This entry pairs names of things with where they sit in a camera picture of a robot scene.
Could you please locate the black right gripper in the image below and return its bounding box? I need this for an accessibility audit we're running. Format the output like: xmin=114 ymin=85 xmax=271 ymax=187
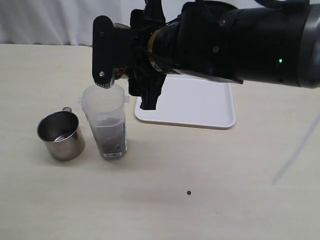
xmin=92 ymin=0 xmax=168 ymax=110

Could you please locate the steel cup with kibble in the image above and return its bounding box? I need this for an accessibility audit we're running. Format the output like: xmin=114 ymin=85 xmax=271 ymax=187
xmin=113 ymin=22 xmax=130 ymax=80

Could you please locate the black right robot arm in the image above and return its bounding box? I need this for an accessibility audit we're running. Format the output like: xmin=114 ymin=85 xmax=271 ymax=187
xmin=92 ymin=0 xmax=320 ymax=110

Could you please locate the white curtain backdrop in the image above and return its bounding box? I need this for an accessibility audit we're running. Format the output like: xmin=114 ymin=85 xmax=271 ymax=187
xmin=0 ymin=0 xmax=320 ymax=48

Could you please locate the clear plastic tall container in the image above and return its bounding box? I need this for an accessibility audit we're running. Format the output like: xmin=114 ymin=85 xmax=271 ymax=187
xmin=80 ymin=84 xmax=128 ymax=161

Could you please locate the white plastic tray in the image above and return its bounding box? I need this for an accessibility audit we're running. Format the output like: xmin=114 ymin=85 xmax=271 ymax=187
xmin=134 ymin=74 xmax=237 ymax=129

